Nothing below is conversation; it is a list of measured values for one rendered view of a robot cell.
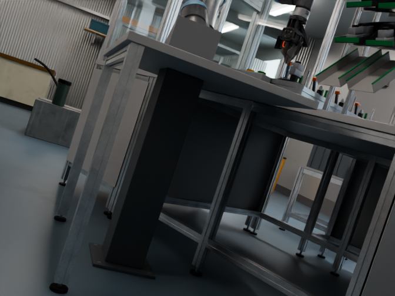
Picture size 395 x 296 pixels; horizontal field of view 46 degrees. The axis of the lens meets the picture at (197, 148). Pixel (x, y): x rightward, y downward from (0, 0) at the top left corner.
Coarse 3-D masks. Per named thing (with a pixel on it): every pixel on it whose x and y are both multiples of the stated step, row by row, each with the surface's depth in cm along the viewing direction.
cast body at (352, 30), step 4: (352, 28) 200; (356, 28) 199; (360, 28) 200; (352, 32) 201; (356, 32) 200; (360, 32) 200; (348, 36) 202; (352, 36) 199; (356, 36) 200; (360, 36) 201; (364, 36) 204
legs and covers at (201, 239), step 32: (224, 96) 222; (192, 128) 294; (224, 128) 313; (256, 128) 336; (320, 128) 183; (352, 128) 174; (128, 160) 262; (192, 160) 301; (224, 160) 321; (256, 160) 345; (384, 160) 300; (192, 192) 308; (224, 192) 211; (256, 192) 355; (384, 192) 161; (256, 224) 358; (288, 224) 340; (352, 224) 306; (384, 224) 160; (224, 256) 203; (352, 256) 303; (384, 256) 165; (288, 288) 179; (352, 288) 162; (384, 288) 173
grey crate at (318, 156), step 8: (312, 152) 423; (320, 152) 417; (328, 152) 412; (312, 160) 421; (320, 160) 415; (344, 160) 400; (312, 168) 420; (320, 168) 414; (336, 168) 404; (344, 168) 399
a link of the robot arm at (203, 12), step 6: (192, 0) 204; (198, 0) 205; (186, 6) 202; (192, 6) 200; (198, 6) 201; (204, 6) 204; (180, 12) 207; (186, 12) 199; (192, 12) 198; (198, 12) 198; (204, 12) 201; (204, 18) 199
